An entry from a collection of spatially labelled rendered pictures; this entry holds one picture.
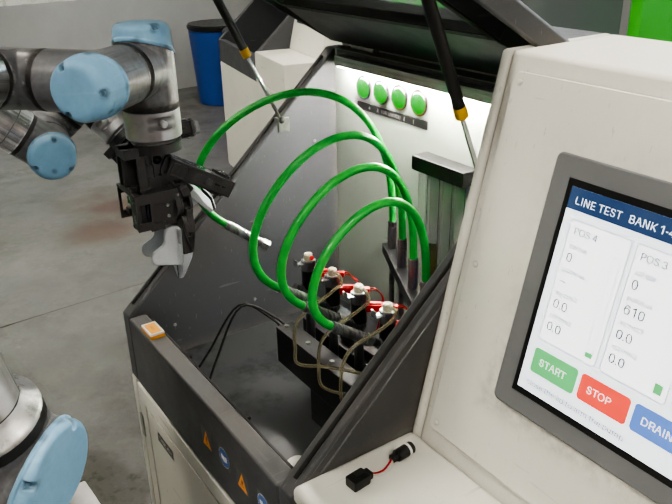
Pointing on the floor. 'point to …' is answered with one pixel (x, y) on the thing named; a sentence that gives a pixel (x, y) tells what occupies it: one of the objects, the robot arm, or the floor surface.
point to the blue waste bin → (207, 59)
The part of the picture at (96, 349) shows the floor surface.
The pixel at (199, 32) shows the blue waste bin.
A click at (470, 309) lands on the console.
